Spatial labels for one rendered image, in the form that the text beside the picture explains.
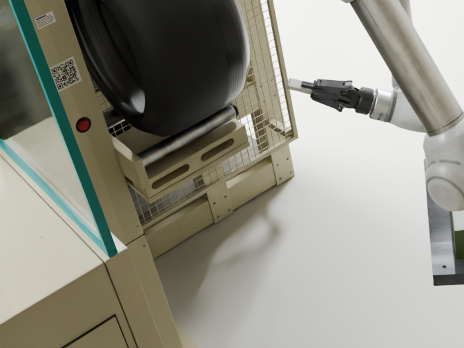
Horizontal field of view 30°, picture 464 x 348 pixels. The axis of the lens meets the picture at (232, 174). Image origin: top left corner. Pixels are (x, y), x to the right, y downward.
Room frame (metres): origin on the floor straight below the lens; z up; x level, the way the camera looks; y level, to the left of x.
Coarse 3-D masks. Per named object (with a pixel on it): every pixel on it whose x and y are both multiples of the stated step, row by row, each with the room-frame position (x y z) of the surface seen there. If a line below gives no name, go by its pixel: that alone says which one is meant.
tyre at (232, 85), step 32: (64, 0) 2.34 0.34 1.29; (96, 0) 2.48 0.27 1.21; (128, 0) 2.01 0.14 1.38; (160, 0) 2.00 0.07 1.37; (192, 0) 2.02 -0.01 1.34; (224, 0) 2.05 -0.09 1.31; (96, 32) 2.46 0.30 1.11; (128, 32) 2.00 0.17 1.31; (160, 32) 1.96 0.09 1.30; (192, 32) 1.98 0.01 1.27; (224, 32) 2.01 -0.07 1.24; (96, 64) 2.34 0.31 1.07; (128, 64) 2.42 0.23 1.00; (160, 64) 1.94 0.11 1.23; (192, 64) 1.96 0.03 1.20; (224, 64) 2.00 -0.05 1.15; (128, 96) 2.33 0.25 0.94; (160, 96) 1.95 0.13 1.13; (192, 96) 1.96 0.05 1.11; (224, 96) 2.04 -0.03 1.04; (160, 128) 2.02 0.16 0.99
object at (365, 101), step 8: (360, 88) 2.02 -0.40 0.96; (368, 88) 2.01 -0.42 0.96; (352, 96) 2.00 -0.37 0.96; (360, 96) 1.99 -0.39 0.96; (368, 96) 1.99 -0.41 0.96; (352, 104) 2.02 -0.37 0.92; (360, 104) 1.98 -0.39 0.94; (368, 104) 1.97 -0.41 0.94; (360, 112) 1.98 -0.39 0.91; (368, 112) 1.98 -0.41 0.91
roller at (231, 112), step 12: (228, 108) 2.16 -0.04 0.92; (204, 120) 2.12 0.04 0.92; (216, 120) 2.13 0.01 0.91; (228, 120) 2.14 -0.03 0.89; (180, 132) 2.09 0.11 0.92; (192, 132) 2.09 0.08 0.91; (204, 132) 2.10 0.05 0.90; (156, 144) 2.06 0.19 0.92; (168, 144) 2.06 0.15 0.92; (180, 144) 2.06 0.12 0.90; (144, 156) 2.02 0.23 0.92; (156, 156) 2.03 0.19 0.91
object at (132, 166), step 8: (112, 136) 2.12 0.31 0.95; (120, 144) 2.06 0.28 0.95; (120, 152) 2.03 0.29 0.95; (128, 152) 2.02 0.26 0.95; (120, 160) 2.04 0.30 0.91; (128, 160) 1.98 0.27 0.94; (136, 160) 1.97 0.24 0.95; (128, 168) 2.00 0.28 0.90; (136, 168) 1.96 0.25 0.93; (144, 168) 1.97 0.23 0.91; (128, 176) 2.02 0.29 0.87; (136, 176) 1.97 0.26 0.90; (144, 176) 1.97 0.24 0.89; (136, 184) 1.99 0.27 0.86; (144, 184) 1.96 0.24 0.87
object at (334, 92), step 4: (312, 88) 2.04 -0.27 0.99; (316, 88) 2.03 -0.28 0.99; (320, 88) 2.03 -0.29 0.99; (320, 92) 2.03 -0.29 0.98; (324, 92) 2.02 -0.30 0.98; (328, 92) 2.02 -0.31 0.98; (332, 92) 2.02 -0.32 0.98; (336, 92) 2.02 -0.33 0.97; (336, 96) 2.01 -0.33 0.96; (340, 96) 2.01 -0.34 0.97; (344, 96) 2.01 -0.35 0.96; (348, 100) 2.00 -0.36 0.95
